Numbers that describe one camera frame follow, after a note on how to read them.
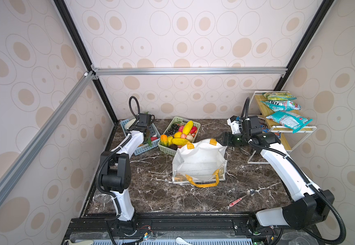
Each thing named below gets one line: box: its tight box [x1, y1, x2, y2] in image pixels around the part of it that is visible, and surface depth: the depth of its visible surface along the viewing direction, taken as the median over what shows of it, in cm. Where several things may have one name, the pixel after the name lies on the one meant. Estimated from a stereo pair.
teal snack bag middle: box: [260, 100, 301, 112], surface depth 76 cm
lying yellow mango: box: [171, 137, 190, 146], surface depth 101 cm
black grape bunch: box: [164, 123, 180, 137], surface depth 108 cm
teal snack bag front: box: [265, 111, 314, 134], surface depth 71 cm
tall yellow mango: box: [182, 119, 194, 136], surface depth 107 cm
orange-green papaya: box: [160, 133, 169, 147], surface depth 99 cm
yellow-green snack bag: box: [263, 91, 298, 102], surface depth 79 cm
